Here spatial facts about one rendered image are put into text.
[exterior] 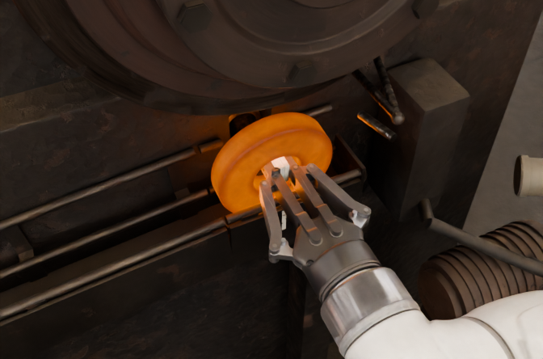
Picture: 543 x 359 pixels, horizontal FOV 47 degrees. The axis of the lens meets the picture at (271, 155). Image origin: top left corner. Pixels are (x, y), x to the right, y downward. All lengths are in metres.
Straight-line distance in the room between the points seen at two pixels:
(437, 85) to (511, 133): 1.20
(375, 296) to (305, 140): 0.22
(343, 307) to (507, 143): 1.43
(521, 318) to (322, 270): 0.20
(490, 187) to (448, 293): 0.90
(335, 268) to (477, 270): 0.40
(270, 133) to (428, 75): 0.26
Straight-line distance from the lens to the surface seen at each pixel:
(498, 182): 1.88
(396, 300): 0.62
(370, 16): 0.55
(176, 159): 0.79
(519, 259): 0.99
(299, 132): 0.72
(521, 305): 0.70
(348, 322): 0.62
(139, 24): 0.51
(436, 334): 0.61
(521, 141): 2.03
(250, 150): 0.71
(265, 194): 0.72
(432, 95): 0.84
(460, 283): 0.99
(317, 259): 0.66
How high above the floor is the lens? 1.33
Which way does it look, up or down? 46 degrees down
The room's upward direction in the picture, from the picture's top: straight up
